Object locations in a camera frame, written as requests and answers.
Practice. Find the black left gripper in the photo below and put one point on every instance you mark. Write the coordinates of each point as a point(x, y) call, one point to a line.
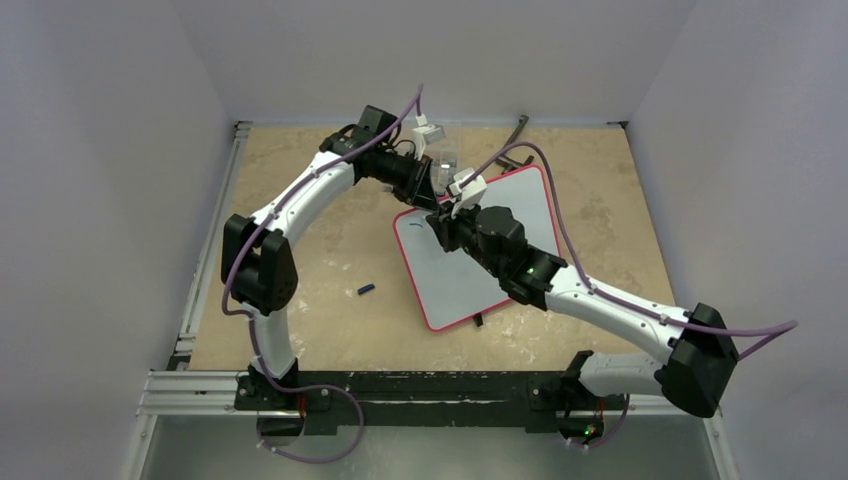
point(419, 190)

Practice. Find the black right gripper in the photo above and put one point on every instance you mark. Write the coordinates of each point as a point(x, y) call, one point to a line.
point(444, 230)

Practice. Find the pink framed whiteboard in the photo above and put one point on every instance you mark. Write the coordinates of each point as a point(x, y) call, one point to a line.
point(453, 287)

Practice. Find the blue marker cap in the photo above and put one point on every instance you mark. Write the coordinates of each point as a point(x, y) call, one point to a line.
point(366, 289)

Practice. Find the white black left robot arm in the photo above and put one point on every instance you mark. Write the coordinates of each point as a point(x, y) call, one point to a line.
point(257, 264)

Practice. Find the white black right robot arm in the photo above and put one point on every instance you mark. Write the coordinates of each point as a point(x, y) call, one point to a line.
point(686, 356)

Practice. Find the clear plastic screw box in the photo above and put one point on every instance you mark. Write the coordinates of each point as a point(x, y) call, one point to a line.
point(444, 155)

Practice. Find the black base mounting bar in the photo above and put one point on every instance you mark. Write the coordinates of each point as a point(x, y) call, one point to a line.
point(323, 401)

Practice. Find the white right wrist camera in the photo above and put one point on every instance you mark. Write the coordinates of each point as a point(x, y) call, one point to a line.
point(466, 190)

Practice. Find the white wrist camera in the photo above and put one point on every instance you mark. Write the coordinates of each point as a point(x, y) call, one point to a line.
point(466, 190)
point(424, 134)

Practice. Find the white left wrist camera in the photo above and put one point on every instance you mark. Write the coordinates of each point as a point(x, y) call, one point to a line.
point(424, 134)

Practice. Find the black metal bracket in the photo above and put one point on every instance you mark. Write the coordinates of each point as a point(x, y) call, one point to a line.
point(507, 163)

